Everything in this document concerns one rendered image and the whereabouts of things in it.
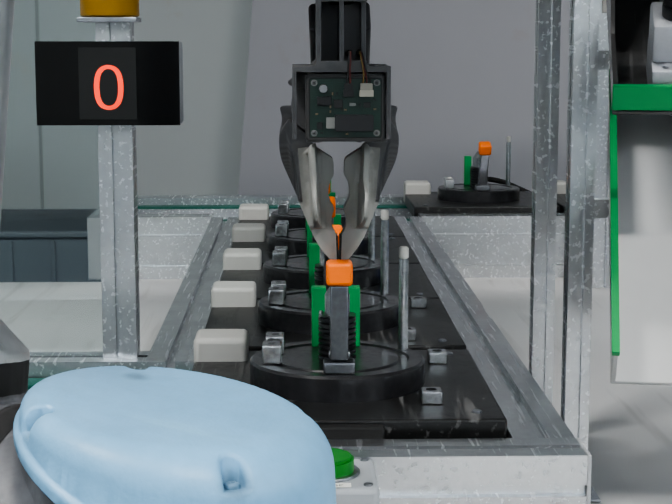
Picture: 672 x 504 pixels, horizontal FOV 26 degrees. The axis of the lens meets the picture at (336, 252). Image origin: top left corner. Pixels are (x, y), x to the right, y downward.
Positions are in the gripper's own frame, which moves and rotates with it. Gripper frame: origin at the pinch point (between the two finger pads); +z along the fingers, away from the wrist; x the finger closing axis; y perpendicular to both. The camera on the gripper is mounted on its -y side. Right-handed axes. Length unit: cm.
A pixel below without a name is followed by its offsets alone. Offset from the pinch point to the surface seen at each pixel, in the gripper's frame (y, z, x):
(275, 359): -0.8, 9.1, -4.9
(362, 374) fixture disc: 2.9, 9.5, 1.7
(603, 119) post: -110, -3, 44
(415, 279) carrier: -53, 12, 10
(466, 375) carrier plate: -5.1, 11.5, 10.6
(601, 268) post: -111, 20, 44
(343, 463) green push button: 19.5, 11.5, -0.2
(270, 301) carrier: -26.3, 9.2, -5.7
